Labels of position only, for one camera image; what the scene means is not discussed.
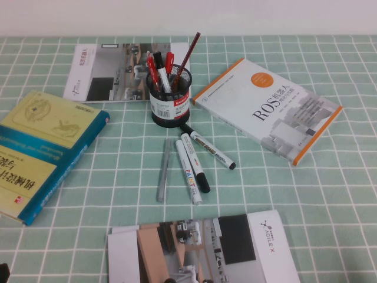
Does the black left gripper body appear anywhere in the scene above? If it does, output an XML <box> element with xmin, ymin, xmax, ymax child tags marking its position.
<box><xmin>0</xmin><ymin>262</ymin><xmax>11</xmax><ymax>283</ymax></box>

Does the grey slim pen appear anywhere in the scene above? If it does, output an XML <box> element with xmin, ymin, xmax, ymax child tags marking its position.
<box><xmin>156</xmin><ymin>137</ymin><xmax>174</xmax><ymax>203</ymax></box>

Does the black mesh pen holder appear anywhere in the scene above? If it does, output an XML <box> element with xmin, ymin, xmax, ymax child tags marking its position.
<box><xmin>146</xmin><ymin>64</ymin><xmax>193</xmax><ymax>129</ymax></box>

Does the red pen with white clip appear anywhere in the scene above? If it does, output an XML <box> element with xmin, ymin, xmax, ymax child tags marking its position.
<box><xmin>146</xmin><ymin>50</ymin><xmax>161</xmax><ymax>92</ymax></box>

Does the yellow teal hardcover book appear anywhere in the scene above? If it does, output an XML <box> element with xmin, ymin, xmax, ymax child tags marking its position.
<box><xmin>0</xmin><ymin>90</ymin><xmax>111</xmax><ymax>227</ymax></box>

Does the white Agilex logo brochure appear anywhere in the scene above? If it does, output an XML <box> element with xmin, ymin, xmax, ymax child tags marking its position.
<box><xmin>106</xmin><ymin>209</ymin><xmax>301</xmax><ymax>283</ymax></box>

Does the white paint marker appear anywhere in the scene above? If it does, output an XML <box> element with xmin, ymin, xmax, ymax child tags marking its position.
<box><xmin>175</xmin><ymin>139</ymin><xmax>203</xmax><ymax>206</ymax></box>

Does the white marker with black cap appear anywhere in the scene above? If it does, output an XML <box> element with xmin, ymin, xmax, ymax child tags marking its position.
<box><xmin>180</xmin><ymin>133</ymin><xmax>211</xmax><ymax>195</ymax></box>

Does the white brochure with Chinese title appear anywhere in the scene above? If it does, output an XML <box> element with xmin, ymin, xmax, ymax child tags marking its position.
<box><xmin>62</xmin><ymin>42</ymin><xmax>191</xmax><ymax>103</ymax></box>

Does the white whiteboard marker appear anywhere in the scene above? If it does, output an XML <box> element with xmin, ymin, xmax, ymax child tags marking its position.
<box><xmin>180</xmin><ymin>123</ymin><xmax>237</xmax><ymax>171</ymax></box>

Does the black capped white marker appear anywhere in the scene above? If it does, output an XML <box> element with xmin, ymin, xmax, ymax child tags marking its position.
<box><xmin>153</xmin><ymin>51</ymin><xmax>172</xmax><ymax>94</ymax></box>

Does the red black striped pencil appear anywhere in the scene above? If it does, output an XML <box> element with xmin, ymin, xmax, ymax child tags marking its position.
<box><xmin>170</xmin><ymin>31</ymin><xmax>201</xmax><ymax>89</ymax></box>

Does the white orange ROS book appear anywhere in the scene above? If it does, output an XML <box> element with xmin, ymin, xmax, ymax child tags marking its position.
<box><xmin>191</xmin><ymin>57</ymin><xmax>344</xmax><ymax>167</ymax></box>

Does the green checked tablecloth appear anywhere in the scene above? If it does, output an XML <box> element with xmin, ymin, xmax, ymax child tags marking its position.
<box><xmin>0</xmin><ymin>35</ymin><xmax>377</xmax><ymax>283</ymax></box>

